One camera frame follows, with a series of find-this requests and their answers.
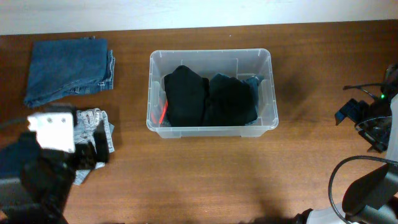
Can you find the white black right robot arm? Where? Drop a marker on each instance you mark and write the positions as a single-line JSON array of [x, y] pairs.
[[373, 197]]

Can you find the clear plastic storage bin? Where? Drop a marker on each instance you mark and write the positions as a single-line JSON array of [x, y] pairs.
[[239, 63]]

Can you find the black garment with red stripe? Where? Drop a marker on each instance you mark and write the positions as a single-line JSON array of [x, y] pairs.
[[186, 93]]

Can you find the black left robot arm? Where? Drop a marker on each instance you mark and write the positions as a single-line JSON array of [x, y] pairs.
[[36, 182]]

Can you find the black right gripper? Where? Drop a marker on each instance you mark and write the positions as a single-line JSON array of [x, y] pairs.
[[352, 109]]

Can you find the light blue jeans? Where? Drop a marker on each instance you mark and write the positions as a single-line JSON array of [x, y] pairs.
[[87, 122]]

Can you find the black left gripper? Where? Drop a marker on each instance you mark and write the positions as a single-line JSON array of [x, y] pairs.
[[86, 154]]

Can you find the blue denim shirt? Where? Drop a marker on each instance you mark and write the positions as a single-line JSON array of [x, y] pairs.
[[254, 83]]

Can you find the dark blue jeans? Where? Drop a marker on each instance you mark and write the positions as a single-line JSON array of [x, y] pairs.
[[60, 68]]

